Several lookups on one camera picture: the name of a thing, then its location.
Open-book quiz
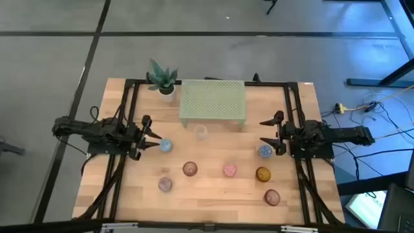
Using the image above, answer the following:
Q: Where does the black stand leg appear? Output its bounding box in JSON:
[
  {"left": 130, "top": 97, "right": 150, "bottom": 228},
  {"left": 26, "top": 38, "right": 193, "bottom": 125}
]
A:
[{"left": 265, "top": 0, "right": 279, "bottom": 16}]

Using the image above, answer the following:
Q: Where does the dark blue patterned candle tin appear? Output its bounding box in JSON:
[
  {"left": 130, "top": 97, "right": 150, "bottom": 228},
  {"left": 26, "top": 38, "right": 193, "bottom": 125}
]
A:
[{"left": 258, "top": 144, "right": 274, "bottom": 159}]

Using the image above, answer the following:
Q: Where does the yellow extension cord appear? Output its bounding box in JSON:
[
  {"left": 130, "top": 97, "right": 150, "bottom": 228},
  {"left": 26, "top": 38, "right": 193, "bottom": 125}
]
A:
[{"left": 345, "top": 84, "right": 414, "bottom": 113}]

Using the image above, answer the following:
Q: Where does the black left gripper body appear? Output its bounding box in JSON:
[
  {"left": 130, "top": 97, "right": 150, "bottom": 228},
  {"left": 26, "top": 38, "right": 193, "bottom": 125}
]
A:
[{"left": 124, "top": 115, "right": 153, "bottom": 161}]

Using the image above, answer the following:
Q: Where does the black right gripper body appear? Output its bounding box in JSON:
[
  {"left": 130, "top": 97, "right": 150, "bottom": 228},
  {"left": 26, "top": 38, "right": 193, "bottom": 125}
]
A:
[{"left": 274, "top": 110, "right": 305, "bottom": 157}]

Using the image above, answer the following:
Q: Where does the open laptop with bright screen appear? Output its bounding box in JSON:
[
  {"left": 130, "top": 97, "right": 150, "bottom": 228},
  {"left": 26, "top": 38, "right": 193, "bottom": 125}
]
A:
[{"left": 344, "top": 190, "right": 387, "bottom": 229}]

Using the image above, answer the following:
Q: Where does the light blue patterned candle tin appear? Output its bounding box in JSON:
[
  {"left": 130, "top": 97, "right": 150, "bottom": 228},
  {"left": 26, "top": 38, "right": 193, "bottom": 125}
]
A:
[{"left": 159, "top": 139, "right": 173, "bottom": 153}]

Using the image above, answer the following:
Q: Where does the grey chair base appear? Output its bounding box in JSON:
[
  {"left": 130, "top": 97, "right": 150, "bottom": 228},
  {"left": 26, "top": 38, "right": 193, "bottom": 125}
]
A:
[{"left": 0, "top": 137, "right": 26, "bottom": 156}]

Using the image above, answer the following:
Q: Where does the clear glass candle holder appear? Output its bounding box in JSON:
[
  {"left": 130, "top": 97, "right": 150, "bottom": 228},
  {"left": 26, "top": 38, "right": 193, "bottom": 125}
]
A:
[{"left": 193, "top": 124, "right": 209, "bottom": 140}]

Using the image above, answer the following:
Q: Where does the black computer case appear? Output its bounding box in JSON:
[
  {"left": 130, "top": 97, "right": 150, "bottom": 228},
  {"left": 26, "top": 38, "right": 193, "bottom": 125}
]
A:
[{"left": 378, "top": 183, "right": 414, "bottom": 233}]

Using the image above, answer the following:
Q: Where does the yellow power strip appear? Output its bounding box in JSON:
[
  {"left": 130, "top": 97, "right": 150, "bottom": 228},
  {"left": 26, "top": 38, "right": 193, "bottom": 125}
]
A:
[{"left": 334, "top": 102, "right": 349, "bottom": 115}]

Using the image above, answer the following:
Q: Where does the green plant in white pot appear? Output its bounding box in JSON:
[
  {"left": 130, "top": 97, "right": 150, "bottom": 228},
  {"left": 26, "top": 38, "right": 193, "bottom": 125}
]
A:
[{"left": 147, "top": 58, "right": 179, "bottom": 103}]

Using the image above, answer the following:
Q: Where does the purple patterned candle tin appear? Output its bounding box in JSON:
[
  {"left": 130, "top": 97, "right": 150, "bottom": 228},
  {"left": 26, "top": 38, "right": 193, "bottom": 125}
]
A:
[{"left": 157, "top": 177, "right": 173, "bottom": 193}]

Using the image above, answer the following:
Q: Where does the green perforated metal shelf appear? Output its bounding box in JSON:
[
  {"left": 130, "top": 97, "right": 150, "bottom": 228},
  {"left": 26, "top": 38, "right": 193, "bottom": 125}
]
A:
[{"left": 179, "top": 79, "right": 247, "bottom": 128}]

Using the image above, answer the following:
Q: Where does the pink ribbed glass candle holder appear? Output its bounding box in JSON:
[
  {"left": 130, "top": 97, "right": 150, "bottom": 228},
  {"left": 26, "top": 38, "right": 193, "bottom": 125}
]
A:
[
  {"left": 264, "top": 189, "right": 281, "bottom": 206},
  {"left": 182, "top": 161, "right": 199, "bottom": 177}
]

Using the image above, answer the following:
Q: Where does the amber ribbed glass candle holder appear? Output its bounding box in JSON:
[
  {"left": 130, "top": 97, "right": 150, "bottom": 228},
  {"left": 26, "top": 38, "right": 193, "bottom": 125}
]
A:
[{"left": 255, "top": 166, "right": 272, "bottom": 183}]

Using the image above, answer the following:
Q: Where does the pink patterned candle tin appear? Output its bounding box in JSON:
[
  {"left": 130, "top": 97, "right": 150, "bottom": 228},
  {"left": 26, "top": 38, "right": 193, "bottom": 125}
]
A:
[{"left": 223, "top": 162, "right": 238, "bottom": 178}]

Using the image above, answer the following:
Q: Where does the black aluminium table frame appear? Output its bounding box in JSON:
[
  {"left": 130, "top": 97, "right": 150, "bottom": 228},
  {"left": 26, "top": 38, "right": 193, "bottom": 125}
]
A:
[{"left": 76, "top": 72, "right": 345, "bottom": 227}]

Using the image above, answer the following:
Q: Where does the black floor bar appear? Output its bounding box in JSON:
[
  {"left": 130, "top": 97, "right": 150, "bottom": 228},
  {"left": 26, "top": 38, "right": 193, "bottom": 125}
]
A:
[{"left": 336, "top": 171, "right": 408, "bottom": 197}]

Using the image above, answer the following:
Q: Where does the black beam with silver brackets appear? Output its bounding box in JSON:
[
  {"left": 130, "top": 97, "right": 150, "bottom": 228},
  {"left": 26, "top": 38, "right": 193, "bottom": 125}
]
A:
[{"left": 0, "top": 219, "right": 414, "bottom": 233}]

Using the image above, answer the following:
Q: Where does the black desk foot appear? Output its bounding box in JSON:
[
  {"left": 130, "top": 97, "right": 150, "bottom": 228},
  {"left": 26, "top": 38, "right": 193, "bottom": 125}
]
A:
[{"left": 346, "top": 58, "right": 414, "bottom": 88}]

